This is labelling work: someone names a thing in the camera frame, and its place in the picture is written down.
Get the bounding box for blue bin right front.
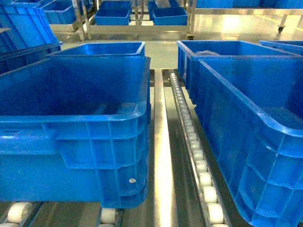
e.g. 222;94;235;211
196;57;303;227

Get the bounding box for blue bin right rear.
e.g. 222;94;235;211
177;40;295;104

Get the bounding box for blue bin far right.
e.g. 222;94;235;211
259;40;303;55

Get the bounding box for blue bin left front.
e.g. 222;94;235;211
0;55;151;209

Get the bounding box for blue bin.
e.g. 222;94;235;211
47;42;145;57
259;40;303;55
177;40;295;104
196;57;303;227
0;55;151;209

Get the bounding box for background steel rack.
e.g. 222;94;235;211
68;0;196;42

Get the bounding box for blue bin left rear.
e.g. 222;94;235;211
47;42;145;57

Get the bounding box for white roller conveyor track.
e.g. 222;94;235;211
169;72;231;227

